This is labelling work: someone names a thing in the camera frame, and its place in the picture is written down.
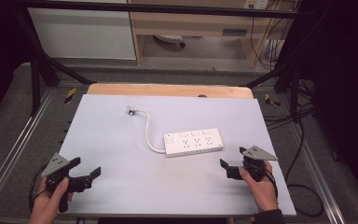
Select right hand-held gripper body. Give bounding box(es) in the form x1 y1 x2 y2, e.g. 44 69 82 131
226 146 279 183

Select black looped floor cable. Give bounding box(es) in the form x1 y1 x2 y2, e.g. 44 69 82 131
283 118 325 218

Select yellow black floor tape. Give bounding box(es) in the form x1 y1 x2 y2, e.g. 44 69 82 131
264 92 281 107
63 87 77 105

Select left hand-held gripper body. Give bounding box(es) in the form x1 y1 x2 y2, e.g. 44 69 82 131
40 152 93 214

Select bundle of hanging black cables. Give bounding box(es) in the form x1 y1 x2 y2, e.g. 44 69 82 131
250 0 296 72

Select bundle of black floor cables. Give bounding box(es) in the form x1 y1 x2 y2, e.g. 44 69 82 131
265 78 316 132

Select white power strip cable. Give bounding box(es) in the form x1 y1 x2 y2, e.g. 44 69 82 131
133 106 167 154

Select light wooden desk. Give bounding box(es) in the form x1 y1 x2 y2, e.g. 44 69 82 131
127 0 293 68

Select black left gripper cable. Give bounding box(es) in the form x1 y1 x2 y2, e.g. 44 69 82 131
27 164 48 215

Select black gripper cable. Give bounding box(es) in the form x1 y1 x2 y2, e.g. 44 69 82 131
27 164 48 215
251 164 280 201

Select person's right hand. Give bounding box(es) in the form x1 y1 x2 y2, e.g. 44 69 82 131
238 160 280 214

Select aluminium floor rail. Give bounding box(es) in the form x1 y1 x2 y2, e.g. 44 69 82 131
0 88 55 213
287 120 347 224

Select wooden table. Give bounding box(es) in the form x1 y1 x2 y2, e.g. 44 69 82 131
86 82 255 100

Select office chair base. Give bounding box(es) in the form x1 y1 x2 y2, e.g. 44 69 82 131
153 35 186 49

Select white wall socket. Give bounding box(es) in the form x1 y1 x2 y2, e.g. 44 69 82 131
243 0 269 9

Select white cabinet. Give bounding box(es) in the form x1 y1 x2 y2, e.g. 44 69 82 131
27 7 137 61

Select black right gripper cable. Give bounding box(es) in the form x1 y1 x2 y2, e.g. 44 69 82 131
251 164 280 201

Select white power strip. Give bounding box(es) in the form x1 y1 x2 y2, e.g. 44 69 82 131
163 127 225 158

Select white table board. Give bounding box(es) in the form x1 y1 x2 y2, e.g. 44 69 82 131
57 93 297 217

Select person's left hand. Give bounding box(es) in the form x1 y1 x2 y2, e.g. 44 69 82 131
29 176 75 224

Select black metal frame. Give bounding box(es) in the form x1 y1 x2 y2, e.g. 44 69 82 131
12 0 334 124

